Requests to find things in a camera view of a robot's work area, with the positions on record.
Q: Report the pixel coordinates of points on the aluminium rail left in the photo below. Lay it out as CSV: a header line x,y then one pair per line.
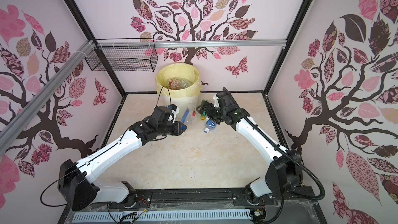
x,y
17,125

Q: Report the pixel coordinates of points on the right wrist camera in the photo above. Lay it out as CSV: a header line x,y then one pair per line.
x,y
216,103

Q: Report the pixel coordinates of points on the yellow plastic bin liner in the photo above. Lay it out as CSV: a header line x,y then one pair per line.
x,y
188,75

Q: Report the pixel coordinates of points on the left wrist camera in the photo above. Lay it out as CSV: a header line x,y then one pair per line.
x,y
174,112

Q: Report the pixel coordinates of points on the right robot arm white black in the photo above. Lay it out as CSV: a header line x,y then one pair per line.
x,y
282,173

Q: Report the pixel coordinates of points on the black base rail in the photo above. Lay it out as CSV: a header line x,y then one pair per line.
x,y
270,209

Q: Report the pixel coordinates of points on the green bottle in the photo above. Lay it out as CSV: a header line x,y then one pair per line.
x,y
202,109

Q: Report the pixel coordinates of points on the black wire mesh basket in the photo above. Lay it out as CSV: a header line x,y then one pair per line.
x,y
123,54

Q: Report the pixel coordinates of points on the white slotted cable duct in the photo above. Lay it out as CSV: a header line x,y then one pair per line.
x,y
160,216

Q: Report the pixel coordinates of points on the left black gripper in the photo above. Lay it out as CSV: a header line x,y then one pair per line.
x,y
178,126

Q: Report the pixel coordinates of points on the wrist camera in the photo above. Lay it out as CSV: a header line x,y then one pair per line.
x,y
216,103
174,112

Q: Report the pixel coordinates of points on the bottle blue red label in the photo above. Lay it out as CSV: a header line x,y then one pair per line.
x,y
188,116

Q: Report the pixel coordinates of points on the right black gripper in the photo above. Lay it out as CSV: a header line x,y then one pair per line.
x,y
210,106

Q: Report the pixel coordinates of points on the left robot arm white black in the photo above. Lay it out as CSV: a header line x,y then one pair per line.
x,y
78,182

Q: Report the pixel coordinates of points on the red yellow label bottle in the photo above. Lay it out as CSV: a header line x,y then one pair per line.
x,y
174,84

